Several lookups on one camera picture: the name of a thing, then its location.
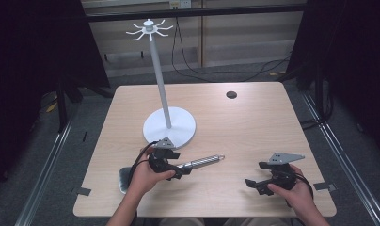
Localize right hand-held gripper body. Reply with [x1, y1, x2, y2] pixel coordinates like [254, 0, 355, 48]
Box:
[258, 152, 306, 191]

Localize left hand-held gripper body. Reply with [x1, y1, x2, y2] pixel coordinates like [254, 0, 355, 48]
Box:
[148, 137, 182, 173]

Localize metal spatula with spiral handle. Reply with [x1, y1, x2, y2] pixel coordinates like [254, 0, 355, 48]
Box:
[118, 153, 226, 195]

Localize person's left hand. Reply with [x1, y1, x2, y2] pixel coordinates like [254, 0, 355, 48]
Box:
[127, 146, 177, 197]

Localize person's right hand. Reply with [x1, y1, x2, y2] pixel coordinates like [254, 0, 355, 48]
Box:
[267, 164, 314, 212]

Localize black tape strip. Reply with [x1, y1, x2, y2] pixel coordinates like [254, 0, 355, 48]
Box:
[71, 186, 92, 197]
[313, 182, 337, 192]

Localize white hook stand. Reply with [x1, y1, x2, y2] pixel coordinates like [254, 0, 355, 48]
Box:
[125, 18, 198, 150]

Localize black metal stand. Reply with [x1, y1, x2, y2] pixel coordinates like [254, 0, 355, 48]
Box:
[55, 79, 86, 134]

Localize black curtain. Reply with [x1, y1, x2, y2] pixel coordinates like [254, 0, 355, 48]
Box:
[285, 0, 380, 159]
[0, 0, 111, 196]

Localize black horizontal bar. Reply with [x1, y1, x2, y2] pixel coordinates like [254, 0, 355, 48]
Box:
[84, 3, 308, 23]

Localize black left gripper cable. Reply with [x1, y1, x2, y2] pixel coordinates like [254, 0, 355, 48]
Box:
[127, 140, 159, 190]

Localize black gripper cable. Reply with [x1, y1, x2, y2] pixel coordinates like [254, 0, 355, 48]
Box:
[291, 171, 315, 209]
[127, 140, 159, 190]

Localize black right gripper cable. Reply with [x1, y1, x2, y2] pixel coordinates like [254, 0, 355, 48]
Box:
[291, 171, 315, 209]

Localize metal floor rail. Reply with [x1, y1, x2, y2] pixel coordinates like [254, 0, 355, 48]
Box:
[300, 90, 380, 226]
[14, 119, 77, 226]

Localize black floor cables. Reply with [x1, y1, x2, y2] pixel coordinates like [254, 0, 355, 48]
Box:
[170, 17, 293, 83]

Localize white wall socket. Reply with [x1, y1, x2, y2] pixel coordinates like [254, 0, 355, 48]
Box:
[168, 0, 192, 9]

